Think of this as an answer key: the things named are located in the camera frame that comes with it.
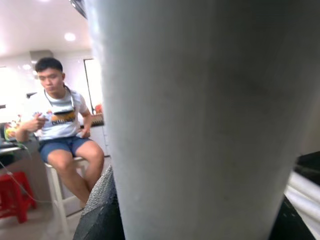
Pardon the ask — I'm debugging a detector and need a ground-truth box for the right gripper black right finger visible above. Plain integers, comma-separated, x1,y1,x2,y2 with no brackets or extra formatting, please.
271,193,317,240

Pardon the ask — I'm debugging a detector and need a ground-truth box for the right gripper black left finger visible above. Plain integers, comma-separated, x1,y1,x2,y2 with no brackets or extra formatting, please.
72,163,126,240

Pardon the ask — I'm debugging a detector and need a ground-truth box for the white plastic table leg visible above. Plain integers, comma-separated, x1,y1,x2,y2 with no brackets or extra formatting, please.
84,0,320,240

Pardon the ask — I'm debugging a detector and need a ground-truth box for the white chair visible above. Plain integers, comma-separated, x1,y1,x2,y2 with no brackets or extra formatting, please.
44,156,91,238

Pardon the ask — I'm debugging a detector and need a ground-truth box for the red plastic stool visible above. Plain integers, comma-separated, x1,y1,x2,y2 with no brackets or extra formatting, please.
0,171,38,225

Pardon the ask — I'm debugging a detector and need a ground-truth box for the seated man white t-shirt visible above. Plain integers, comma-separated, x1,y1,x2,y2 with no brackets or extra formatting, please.
14,56,106,208

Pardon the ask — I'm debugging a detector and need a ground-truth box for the white vr headset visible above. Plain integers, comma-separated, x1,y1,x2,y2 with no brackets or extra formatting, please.
44,87,77,116

